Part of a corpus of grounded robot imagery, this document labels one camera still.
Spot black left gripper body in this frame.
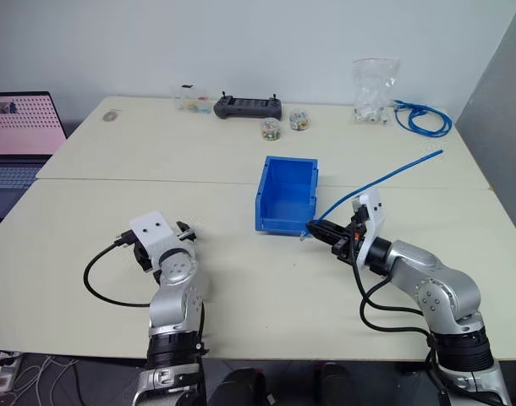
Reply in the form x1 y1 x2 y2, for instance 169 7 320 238
132 241 155 273

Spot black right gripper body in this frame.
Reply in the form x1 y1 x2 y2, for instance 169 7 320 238
330 208 370 266

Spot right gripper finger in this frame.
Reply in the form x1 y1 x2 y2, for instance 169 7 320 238
310 219 350 236
305 225 346 248

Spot straight blue network cable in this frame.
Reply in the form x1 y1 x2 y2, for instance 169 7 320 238
299 148 445 242

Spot blue plastic bin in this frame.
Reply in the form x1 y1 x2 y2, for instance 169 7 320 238
254 155 320 235

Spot clear jar of coloured beads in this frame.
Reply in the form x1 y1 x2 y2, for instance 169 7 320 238
288 109 312 133
260 118 283 143

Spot clear box with coloured bits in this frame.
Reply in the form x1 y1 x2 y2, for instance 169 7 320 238
172 84 213 115

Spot black handheld remote controller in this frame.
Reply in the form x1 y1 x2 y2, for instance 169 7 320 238
212 91 284 120

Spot clear bag of white couplers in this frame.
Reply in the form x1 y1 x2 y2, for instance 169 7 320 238
352 57 401 125

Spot open laptop with pink screen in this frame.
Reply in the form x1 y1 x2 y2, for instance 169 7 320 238
0 91 68 217

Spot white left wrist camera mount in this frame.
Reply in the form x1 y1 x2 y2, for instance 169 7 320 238
129 209 178 256

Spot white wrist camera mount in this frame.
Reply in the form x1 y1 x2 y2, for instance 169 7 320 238
129 209 178 256
351 188 387 271

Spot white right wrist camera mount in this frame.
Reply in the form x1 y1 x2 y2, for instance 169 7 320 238
351 188 387 271

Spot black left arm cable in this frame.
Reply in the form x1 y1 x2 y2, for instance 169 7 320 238
82 230 152 309

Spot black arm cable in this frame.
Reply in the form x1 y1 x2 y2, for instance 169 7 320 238
82 230 152 309
352 261 437 339

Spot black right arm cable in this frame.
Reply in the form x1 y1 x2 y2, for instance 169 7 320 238
352 261 437 339

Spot coiled blue network cable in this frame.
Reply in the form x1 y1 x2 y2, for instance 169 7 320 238
392 98 454 138

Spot white power strip with cables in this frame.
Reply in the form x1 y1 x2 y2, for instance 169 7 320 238
0 348 80 406

